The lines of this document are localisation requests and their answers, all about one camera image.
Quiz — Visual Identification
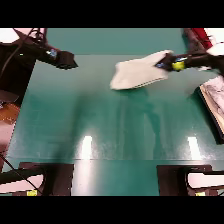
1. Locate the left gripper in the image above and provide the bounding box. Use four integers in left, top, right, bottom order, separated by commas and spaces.
55, 50, 80, 71

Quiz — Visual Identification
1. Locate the white T-shirt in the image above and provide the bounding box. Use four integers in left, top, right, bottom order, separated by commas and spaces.
109, 49, 175, 91

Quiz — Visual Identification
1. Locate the black cable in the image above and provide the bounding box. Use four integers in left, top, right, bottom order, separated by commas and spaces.
0, 153, 45, 196

